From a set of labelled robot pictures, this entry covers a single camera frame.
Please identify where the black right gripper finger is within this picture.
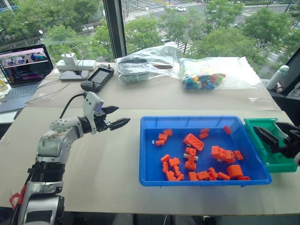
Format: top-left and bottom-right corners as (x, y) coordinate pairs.
(253, 126), (286, 155)
(275, 121), (300, 139)

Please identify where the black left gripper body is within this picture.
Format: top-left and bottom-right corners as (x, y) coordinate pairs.
(93, 111), (112, 133)

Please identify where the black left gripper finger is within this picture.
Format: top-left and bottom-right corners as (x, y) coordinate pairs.
(103, 105), (120, 116)
(109, 118), (131, 131)

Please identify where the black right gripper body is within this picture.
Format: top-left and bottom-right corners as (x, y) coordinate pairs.
(282, 127), (300, 160)

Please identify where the green plastic bin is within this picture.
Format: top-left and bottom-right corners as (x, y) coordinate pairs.
(243, 118), (299, 173)

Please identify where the bag of colourful toy bricks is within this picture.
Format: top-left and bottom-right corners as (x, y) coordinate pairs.
(179, 57), (263, 91)

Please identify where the black handheld game controller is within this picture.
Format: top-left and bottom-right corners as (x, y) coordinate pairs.
(80, 63), (115, 92)

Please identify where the orange cylinder block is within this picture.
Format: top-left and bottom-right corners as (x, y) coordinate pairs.
(226, 165), (245, 179)

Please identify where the white water bottle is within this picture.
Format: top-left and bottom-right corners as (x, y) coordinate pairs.
(265, 65), (290, 90)

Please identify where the clear bag with dark items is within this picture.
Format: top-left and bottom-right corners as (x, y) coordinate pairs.
(116, 43), (181, 85)

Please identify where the white power strip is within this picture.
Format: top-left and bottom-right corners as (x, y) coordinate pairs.
(56, 59), (97, 71)

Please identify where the smartphone with dark screen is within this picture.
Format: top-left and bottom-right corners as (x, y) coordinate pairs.
(59, 70), (90, 82)

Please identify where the black monitor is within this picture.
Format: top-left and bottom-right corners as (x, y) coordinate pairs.
(273, 46), (300, 96)

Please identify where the blue plastic tray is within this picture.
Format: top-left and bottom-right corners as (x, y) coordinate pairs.
(138, 115), (273, 188)

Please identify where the white charger plug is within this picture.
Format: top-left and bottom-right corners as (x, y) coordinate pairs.
(61, 52), (78, 68)

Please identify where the orange plastic toy brick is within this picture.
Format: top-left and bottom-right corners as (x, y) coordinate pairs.
(182, 133), (205, 151)

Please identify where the open laptop computer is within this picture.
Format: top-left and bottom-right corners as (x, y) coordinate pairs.
(0, 44), (54, 113)

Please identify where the yellow packet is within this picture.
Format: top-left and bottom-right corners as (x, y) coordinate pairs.
(0, 78), (10, 95)

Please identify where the red tape strip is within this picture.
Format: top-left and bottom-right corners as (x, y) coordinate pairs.
(9, 184), (27, 210)

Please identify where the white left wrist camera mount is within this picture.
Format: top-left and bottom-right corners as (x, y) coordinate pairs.
(82, 91), (105, 135)

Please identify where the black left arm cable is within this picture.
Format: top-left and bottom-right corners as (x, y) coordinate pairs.
(58, 93), (85, 119)

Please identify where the white cable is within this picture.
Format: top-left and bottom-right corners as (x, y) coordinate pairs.
(24, 74), (85, 104)

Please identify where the black window frame post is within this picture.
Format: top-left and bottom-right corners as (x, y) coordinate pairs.
(102, 0), (128, 60)

